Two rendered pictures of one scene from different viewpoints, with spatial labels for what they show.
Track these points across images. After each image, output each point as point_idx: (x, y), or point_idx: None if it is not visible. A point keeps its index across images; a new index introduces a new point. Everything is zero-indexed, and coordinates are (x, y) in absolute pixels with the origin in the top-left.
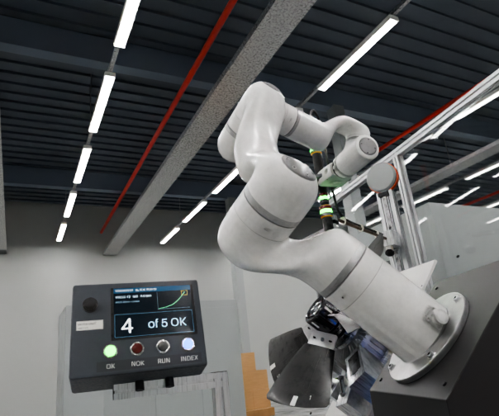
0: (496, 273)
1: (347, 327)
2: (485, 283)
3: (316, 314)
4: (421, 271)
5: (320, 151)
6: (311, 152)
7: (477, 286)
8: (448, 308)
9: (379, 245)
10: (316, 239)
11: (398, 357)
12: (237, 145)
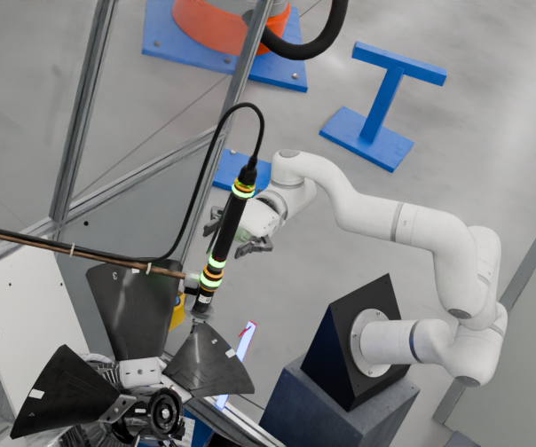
0: (382, 289)
1: (246, 390)
2: (379, 297)
3: (183, 417)
4: (37, 262)
5: (244, 187)
6: (250, 197)
7: (374, 300)
8: (374, 320)
9: (130, 270)
10: (451, 335)
11: (367, 365)
12: (495, 307)
